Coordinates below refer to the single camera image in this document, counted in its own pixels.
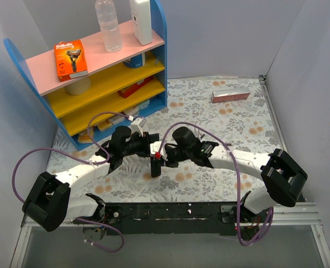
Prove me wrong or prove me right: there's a teal soap pack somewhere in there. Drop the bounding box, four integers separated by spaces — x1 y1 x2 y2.
137 99 150 110

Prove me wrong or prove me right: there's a white orange soap pack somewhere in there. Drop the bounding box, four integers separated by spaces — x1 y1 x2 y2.
123 106 140 117

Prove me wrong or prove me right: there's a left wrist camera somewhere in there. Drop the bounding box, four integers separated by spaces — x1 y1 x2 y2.
130 117 147 136

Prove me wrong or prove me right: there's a red flat box on shelf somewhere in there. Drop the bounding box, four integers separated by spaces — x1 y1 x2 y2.
117 76 154 98

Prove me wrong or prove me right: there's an aluminium table edge rail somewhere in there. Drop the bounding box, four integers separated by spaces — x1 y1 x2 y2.
258 75 288 151

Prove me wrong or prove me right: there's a red silver long box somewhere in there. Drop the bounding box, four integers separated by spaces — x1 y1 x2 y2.
211 88 251 103

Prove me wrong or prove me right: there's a blue white cylindrical can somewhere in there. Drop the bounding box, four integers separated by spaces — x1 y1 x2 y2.
123 53 146 69

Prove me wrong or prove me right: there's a black TV remote control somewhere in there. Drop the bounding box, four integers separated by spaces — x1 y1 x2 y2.
150 156 162 178

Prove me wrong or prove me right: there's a yellow pack on shelf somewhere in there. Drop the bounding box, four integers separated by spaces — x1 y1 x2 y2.
97 120 113 132

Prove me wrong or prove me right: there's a white plastic bottle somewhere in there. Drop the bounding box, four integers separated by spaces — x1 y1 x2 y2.
130 0 152 46

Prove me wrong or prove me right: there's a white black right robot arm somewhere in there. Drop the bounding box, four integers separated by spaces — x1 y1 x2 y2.
154 127 308 222

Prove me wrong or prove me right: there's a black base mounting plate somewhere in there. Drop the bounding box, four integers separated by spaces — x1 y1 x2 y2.
72 192 266 237

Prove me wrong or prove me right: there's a beige cylindrical container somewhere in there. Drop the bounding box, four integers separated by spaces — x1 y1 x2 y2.
65 76 91 96

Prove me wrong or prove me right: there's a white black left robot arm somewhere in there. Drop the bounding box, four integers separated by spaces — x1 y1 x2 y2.
22 126 160 232

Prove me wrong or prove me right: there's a blue shelf unit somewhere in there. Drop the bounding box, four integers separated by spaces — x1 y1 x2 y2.
3 1 168 150

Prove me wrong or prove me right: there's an orange razor box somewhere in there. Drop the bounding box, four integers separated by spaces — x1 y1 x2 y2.
54 40 88 82

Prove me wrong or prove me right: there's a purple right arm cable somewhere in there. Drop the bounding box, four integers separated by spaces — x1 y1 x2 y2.
159 122 274 247

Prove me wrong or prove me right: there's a clear plastic water bottle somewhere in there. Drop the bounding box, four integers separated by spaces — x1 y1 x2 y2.
95 0 122 52

